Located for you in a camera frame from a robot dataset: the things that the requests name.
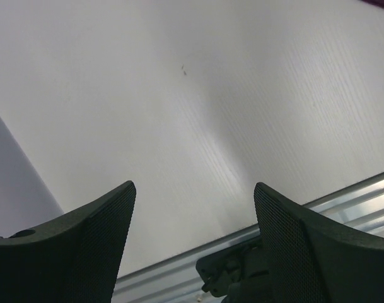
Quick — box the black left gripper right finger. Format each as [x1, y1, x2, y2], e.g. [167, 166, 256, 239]
[253, 182, 384, 302]

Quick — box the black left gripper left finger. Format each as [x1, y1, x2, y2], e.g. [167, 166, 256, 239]
[0, 181, 136, 302]

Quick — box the purple cloth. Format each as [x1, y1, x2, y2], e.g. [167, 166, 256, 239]
[363, 0, 384, 9]

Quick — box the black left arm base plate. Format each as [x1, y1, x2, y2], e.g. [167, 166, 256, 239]
[195, 236, 274, 303]

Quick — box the aluminium front frame rail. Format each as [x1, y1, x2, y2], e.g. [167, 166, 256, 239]
[112, 172, 384, 302]

